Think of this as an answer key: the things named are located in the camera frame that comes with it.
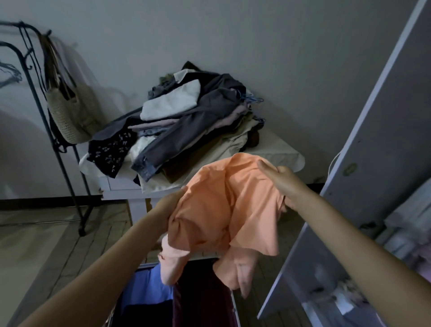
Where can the white folded garment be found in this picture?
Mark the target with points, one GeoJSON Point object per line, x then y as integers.
{"type": "Point", "coordinates": [170, 101]}

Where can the white table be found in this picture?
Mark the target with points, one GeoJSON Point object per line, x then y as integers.
{"type": "Point", "coordinates": [118, 188]}

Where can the beige woven bag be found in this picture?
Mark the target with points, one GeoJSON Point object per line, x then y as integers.
{"type": "Point", "coordinates": [72, 114]}

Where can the blue garment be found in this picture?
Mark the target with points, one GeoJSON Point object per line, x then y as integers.
{"type": "Point", "coordinates": [144, 289]}

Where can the beige trousers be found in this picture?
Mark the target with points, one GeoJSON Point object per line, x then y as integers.
{"type": "Point", "coordinates": [219, 148]}

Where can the person's left hand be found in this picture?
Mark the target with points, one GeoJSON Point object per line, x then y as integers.
{"type": "Point", "coordinates": [164, 209]}

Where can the blue denim jeans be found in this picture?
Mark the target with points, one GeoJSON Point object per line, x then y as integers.
{"type": "Point", "coordinates": [146, 170]}

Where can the maroon garment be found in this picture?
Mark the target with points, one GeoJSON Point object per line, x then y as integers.
{"type": "Point", "coordinates": [202, 299]}

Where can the person's right hand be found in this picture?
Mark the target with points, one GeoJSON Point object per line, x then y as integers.
{"type": "Point", "coordinates": [289, 183]}

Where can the white wardrobe door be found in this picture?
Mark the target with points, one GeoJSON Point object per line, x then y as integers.
{"type": "Point", "coordinates": [380, 145]}

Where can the orange garment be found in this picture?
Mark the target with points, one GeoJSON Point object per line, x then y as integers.
{"type": "Point", "coordinates": [219, 215]}

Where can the person's left fingers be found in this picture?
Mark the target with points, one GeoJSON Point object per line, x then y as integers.
{"type": "Point", "coordinates": [178, 195]}

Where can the laundry basket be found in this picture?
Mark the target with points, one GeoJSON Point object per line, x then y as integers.
{"type": "Point", "coordinates": [235, 303]}

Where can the black floral garment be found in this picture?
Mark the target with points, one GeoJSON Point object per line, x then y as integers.
{"type": "Point", "coordinates": [109, 151]}

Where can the pile of pale clothes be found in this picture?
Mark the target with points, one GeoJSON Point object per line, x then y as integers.
{"type": "Point", "coordinates": [404, 229]}

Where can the cream table cloth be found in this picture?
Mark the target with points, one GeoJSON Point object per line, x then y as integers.
{"type": "Point", "coordinates": [279, 151]}

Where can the person's right thumb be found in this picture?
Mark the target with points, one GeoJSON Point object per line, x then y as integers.
{"type": "Point", "coordinates": [267, 169]}

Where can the dark grey jacket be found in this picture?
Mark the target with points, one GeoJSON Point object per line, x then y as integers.
{"type": "Point", "coordinates": [195, 124]}

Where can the black metal clothes rack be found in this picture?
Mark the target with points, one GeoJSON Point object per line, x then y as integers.
{"type": "Point", "coordinates": [59, 158]}

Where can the olive green garment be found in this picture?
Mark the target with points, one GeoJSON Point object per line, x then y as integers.
{"type": "Point", "coordinates": [166, 79]}

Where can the blue clothes hanger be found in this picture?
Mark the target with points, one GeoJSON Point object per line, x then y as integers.
{"type": "Point", "coordinates": [251, 99]}

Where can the person's left forearm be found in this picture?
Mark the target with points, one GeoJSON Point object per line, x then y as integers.
{"type": "Point", "coordinates": [101, 276]}

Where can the person's right forearm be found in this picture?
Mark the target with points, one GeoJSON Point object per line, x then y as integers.
{"type": "Point", "coordinates": [363, 256]}

